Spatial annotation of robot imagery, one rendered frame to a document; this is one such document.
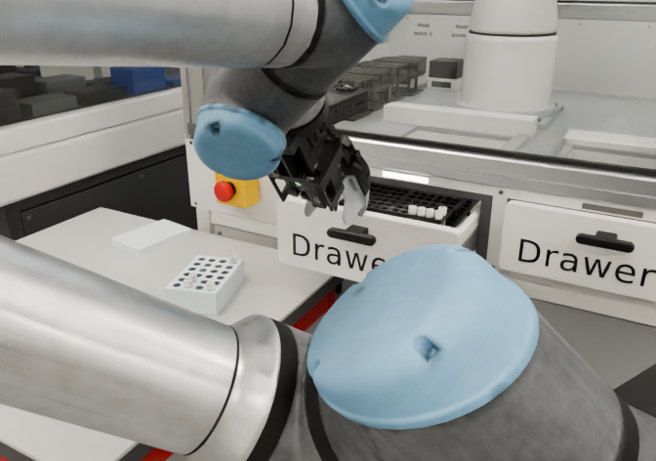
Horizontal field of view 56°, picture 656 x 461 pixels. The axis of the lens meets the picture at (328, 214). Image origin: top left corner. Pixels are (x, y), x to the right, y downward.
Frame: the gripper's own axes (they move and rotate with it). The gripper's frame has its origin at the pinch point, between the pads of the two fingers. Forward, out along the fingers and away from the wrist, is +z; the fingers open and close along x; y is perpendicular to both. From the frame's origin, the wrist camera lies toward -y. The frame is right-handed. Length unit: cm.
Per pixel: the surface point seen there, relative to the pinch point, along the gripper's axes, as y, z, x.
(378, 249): 1.1, 9.3, 2.7
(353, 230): 1.1, 5.4, -0.1
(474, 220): -11.9, 17.0, 12.4
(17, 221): 8, 20, -83
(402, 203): -12.0, 16.3, 0.3
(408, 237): -0.5, 7.0, 7.2
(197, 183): -11, 21, -45
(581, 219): -13.6, 14.3, 27.6
